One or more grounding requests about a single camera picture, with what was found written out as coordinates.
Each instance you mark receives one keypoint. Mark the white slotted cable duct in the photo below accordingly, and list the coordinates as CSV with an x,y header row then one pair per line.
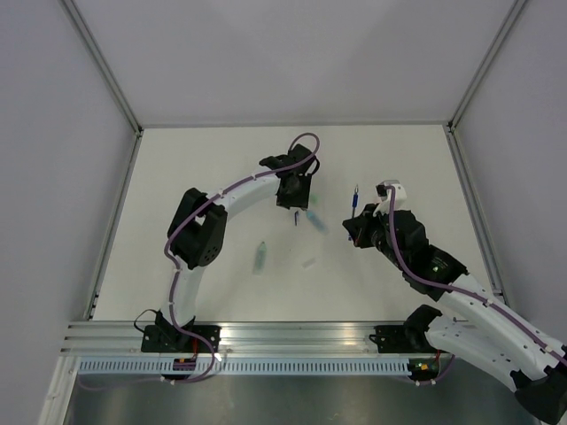
x,y
244,366

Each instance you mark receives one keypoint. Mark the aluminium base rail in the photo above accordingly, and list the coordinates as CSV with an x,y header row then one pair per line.
x,y
276,339

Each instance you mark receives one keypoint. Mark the right aluminium frame post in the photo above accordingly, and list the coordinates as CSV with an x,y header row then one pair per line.
x,y
503,33

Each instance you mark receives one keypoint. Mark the aluminium frame post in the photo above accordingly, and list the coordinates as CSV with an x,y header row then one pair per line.
x,y
82,29
503,33

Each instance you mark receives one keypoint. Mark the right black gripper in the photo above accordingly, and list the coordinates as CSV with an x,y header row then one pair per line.
x,y
360,225

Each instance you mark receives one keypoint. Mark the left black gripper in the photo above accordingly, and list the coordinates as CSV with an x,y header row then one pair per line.
x,y
302,201

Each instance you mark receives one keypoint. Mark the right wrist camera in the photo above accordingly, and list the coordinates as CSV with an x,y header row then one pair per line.
x,y
391,197

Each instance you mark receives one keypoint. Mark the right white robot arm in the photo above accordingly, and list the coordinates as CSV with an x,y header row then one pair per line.
x,y
467,320

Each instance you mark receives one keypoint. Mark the clear pen cap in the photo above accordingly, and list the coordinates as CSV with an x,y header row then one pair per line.
x,y
309,263

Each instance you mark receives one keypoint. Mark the left aluminium frame post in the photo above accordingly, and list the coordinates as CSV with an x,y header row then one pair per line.
x,y
82,29

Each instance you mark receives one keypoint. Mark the blue highlighter marker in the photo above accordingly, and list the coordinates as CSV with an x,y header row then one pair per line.
x,y
318,224

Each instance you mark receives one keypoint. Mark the blue ballpoint pen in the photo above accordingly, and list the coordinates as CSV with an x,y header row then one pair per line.
x,y
354,201

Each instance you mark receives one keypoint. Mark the green highlighter marker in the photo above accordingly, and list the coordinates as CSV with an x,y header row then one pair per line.
x,y
260,258

